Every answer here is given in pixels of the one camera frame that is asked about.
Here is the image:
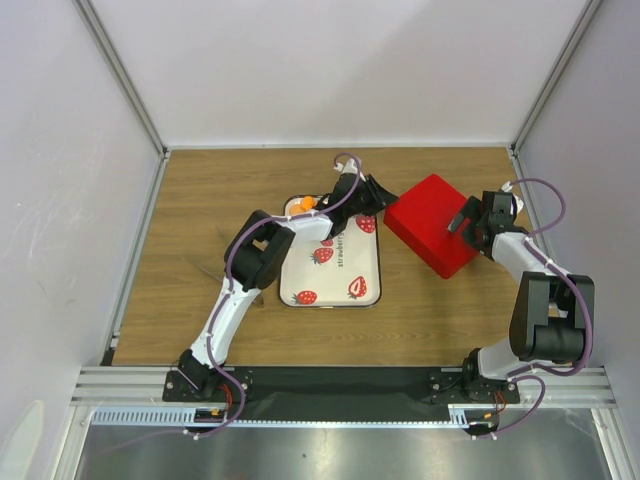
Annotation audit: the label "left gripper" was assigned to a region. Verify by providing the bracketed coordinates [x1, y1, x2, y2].
[345, 176, 399, 220]

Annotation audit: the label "red box lid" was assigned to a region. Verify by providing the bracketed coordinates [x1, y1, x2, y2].
[384, 174, 478, 279]

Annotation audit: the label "metal serving tongs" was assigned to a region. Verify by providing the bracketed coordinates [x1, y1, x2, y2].
[182, 226, 265, 308]

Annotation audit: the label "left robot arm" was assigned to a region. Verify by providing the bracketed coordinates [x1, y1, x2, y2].
[177, 173, 399, 400]

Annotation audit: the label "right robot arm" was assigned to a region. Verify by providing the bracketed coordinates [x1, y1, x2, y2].
[448, 190, 595, 403]

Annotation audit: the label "white strawberry tray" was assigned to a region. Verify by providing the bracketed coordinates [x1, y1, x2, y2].
[278, 215, 382, 308]

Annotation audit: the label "waffle cookie top left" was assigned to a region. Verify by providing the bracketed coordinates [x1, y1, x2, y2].
[289, 204, 306, 216]

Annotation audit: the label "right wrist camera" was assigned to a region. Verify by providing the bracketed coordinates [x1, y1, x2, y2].
[500, 182, 525, 214]

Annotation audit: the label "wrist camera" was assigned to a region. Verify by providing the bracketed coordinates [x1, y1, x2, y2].
[334, 158, 363, 179]
[500, 182, 525, 214]

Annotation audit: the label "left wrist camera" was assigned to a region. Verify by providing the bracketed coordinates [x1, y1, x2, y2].
[334, 158, 363, 179]

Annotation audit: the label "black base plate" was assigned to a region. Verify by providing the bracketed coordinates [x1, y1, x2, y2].
[164, 365, 521, 422]

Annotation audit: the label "right cable duct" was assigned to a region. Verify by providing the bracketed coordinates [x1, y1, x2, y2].
[447, 404, 527, 428]

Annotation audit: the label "cable duct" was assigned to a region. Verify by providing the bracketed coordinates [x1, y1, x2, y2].
[92, 404, 228, 428]
[447, 404, 527, 428]

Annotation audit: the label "left cable duct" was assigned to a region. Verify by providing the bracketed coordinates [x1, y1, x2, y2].
[92, 404, 228, 428]

